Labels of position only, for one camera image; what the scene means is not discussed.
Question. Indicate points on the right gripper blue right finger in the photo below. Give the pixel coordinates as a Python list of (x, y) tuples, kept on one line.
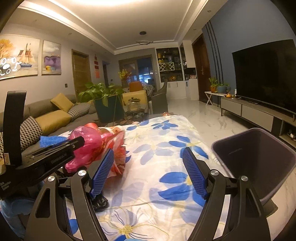
[(195, 173)]

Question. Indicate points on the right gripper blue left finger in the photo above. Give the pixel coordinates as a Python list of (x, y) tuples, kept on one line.
[(98, 171)]

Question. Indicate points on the red white snack bag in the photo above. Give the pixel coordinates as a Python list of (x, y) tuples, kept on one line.
[(112, 138)]

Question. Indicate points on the pink plastic bag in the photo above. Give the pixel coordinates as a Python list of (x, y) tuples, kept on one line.
[(94, 142)]

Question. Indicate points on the black plastic bag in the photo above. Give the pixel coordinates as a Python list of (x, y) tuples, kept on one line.
[(99, 203)]

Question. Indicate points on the dark grey trash bin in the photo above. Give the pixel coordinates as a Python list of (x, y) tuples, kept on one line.
[(257, 154)]

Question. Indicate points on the houndstooth cushion near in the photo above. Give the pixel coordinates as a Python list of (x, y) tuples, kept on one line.
[(30, 133)]

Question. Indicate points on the houndstooth cushion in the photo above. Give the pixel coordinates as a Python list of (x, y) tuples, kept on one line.
[(79, 110), (30, 133)]

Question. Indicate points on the floral white blue tablecloth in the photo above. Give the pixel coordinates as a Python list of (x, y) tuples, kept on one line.
[(155, 199)]

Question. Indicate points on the yellow flat cushion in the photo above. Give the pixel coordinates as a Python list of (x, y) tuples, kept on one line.
[(51, 122)]

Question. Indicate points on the grey sectional sofa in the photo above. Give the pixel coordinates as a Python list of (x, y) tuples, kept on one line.
[(42, 107)]

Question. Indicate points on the green potted plant teal pot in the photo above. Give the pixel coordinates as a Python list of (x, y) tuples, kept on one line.
[(107, 101)]

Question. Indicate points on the houndstooth cushion far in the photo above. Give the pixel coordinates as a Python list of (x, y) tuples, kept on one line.
[(79, 110)]

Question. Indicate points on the grey dining chair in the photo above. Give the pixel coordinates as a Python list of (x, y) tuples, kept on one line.
[(159, 100)]

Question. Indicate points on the white side table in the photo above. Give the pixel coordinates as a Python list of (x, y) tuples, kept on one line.
[(209, 95)]

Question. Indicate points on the yellow upright cushion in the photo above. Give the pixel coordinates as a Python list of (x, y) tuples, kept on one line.
[(62, 102)]

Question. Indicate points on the small potted plant blue pot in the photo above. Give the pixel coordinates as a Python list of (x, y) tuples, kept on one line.
[(223, 88)]

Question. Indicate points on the small potted plant orange pot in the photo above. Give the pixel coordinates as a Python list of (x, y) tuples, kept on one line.
[(213, 84)]

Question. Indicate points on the grey tv cabinet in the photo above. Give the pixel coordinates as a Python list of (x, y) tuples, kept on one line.
[(277, 123)]

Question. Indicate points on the display cabinet with bottles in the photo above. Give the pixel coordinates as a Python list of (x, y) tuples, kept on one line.
[(169, 64)]

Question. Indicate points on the dark wooden door right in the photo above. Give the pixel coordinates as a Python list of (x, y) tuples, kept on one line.
[(202, 67)]

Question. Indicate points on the sailboat painting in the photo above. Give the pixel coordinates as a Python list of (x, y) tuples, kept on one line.
[(19, 56)]

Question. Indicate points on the purple landscape painting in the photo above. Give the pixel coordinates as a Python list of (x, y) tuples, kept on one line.
[(51, 58)]

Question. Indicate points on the black flat television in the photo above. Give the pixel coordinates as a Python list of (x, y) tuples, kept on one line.
[(266, 73)]

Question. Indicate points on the ceiling lamp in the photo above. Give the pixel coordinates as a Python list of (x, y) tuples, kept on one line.
[(143, 41)]

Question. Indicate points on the wooden door left wall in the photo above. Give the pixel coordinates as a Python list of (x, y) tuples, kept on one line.
[(81, 71)]

